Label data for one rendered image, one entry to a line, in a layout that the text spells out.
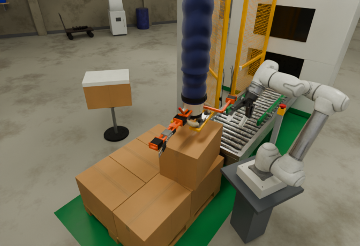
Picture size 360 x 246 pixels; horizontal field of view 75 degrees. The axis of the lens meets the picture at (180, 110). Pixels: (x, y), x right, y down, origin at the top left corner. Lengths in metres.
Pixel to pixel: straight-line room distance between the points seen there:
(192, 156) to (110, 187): 0.86
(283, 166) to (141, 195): 1.24
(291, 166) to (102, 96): 2.46
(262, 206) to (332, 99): 0.93
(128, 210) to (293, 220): 1.78
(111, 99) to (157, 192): 1.59
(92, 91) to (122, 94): 0.38
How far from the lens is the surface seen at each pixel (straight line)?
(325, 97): 1.82
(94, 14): 10.88
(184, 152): 2.06
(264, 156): 1.97
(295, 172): 1.90
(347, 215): 3.38
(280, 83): 1.34
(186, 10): 1.77
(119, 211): 2.22
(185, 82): 1.93
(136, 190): 2.33
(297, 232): 2.96
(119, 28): 9.68
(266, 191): 2.06
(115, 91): 3.30
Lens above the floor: 2.32
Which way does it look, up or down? 32 degrees down
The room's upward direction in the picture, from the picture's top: 1 degrees clockwise
